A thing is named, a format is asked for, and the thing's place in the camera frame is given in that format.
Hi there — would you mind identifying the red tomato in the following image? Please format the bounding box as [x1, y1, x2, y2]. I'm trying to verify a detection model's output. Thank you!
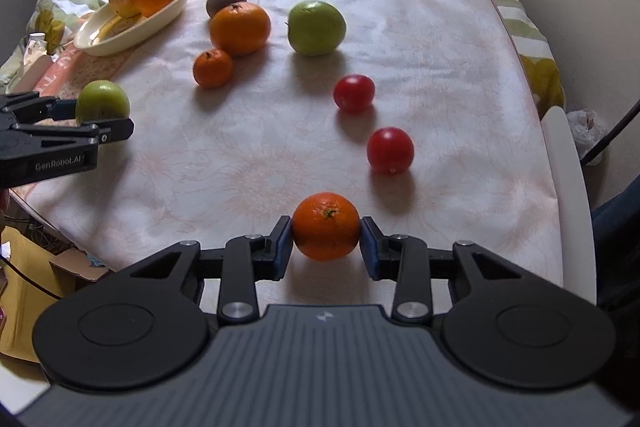
[366, 127, 415, 174]
[333, 74, 376, 112]

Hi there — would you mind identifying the thick black cable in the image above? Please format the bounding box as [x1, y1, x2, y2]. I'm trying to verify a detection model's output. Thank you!
[580, 97, 640, 168]

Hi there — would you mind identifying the large orange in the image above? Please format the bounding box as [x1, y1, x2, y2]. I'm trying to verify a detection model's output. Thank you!
[209, 2, 272, 58]

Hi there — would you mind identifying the cream oval bowl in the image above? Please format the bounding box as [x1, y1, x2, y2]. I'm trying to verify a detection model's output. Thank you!
[73, 0, 193, 57]

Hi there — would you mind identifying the small mandarin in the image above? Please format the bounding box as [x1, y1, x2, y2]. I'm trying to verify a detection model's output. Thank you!
[193, 49, 235, 88]

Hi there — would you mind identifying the dark blue cloth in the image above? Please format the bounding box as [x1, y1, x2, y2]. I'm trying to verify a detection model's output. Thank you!
[590, 172, 640, 313]

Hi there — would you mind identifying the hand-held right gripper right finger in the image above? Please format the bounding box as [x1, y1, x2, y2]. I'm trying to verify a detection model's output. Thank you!
[360, 216, 526, 323]

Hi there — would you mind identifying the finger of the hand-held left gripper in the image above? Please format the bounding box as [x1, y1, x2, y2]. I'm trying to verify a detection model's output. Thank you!
[10, 117, 135, 152]
[0, 91, 78, 124]

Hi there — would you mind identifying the clear plastic bag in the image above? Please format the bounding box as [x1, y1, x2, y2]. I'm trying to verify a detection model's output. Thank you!
[567, 108, 608, 166]

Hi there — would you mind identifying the large green apple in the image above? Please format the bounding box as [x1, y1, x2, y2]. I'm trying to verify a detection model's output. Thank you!
[287, 0, 347, 56]

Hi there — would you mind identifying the cardboard box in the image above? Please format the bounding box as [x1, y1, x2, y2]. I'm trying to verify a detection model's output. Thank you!
[0, 227, 111, 363]

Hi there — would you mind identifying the thin black cable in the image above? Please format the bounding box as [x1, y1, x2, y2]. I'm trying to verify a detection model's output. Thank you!
[0, 254, 68, 303]

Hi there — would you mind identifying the small green apple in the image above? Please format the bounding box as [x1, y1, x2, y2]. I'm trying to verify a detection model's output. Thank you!
[75, 80, 131, 126]

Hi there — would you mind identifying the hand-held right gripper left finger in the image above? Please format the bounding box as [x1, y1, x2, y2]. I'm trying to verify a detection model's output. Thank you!
[117, 215, 294, 325]

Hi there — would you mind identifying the white capped tube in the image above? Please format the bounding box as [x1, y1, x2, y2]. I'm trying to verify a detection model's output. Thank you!
[20, 32, 50, 78]

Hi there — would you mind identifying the white chair back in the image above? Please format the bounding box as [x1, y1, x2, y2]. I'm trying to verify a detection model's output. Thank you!
[540, 105, 598, 308]

